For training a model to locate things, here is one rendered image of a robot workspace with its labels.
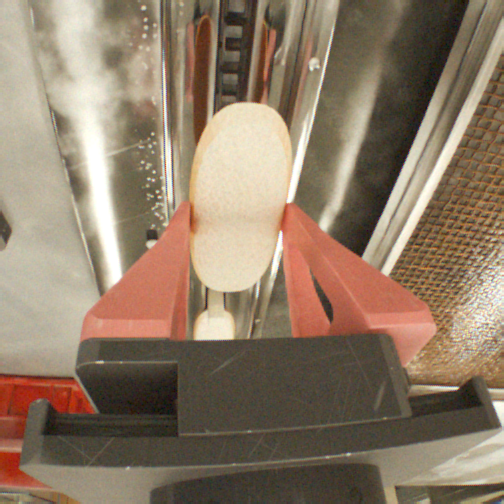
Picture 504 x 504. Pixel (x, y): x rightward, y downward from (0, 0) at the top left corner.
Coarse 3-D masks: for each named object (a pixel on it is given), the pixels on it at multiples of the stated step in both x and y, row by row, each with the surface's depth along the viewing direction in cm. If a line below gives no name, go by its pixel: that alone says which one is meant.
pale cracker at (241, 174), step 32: (224, 128) 12; (256, 128) 12; (224, 160) 13; (256, 160) 13; (288, 160) 14; (192, 192) 14; (224, 192) 14; (256, 192) 14; (288, 192) 15; (192, 224) 15; (224, 224) 15; (256, 224) 15; (192, 256) 17; (224, 256) 16; (256, 256) 17; (224, 288) 19
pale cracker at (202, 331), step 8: (224, 312) 33; (200, 320) 34; (232, 320) 34; (200, 328) 34; (208, 328) 34; (216, 328) 34; (224, 328) 34; (232, 328) 35; (200, 336) 35; (208, 336) 35; (216, 336) 35; (224, 336) 35; (232, 336) 36
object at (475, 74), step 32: (480, 32) 14; (480, 64) 14; (480, 96) 16; (448, 128) 16; (480, 128) 17; (448, 160) 18; (416, 192) 19; (480, 192) 20; (384, 256) 23; (416, 256) 24; (480, 256) 23; (480, 320) 29; (448, 352) 33; (480, 352) 33; (416, 384) 37; (448, 384) 37
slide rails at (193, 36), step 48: (192, 0) 16; (288, 0) 16; (192, 48) 17; (288, 48) 18; (192, 96) 19; (288, 96) 20; (192, 144) 21; (192, 288) 31; (192, 336) 37; (240, 336) 38
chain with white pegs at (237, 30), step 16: (224, 0) 17; (240, 0) 17; (224, 32) 18; (240, 32) 18; (224, 48) 18; (240, 48) 19; (240, 64) 19; (224, 80) 20; (240, 80) 20; (224, 96) 20; (240, 96) 20; (208, 288) 33; (208, 304) 32; (208, 320) 31; (224, 320) 32
